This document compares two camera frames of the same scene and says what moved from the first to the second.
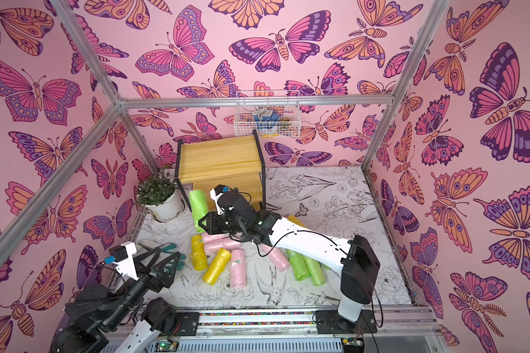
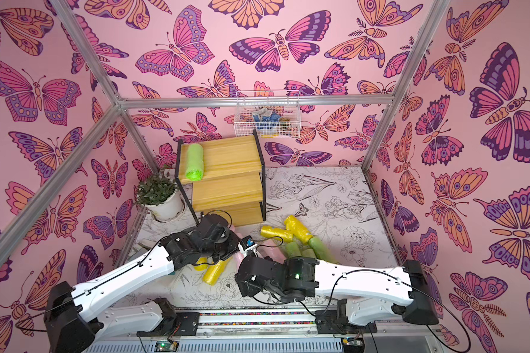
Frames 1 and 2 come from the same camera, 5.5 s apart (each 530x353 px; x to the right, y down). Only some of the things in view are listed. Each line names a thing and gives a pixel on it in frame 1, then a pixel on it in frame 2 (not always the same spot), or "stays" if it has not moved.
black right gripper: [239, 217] -> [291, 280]
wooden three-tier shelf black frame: [233, 162] stays
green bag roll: [199, 207] -> [194, 162]
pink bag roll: [276, 256] stays
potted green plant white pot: [158, 193] stays
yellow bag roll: [216, 268] stays
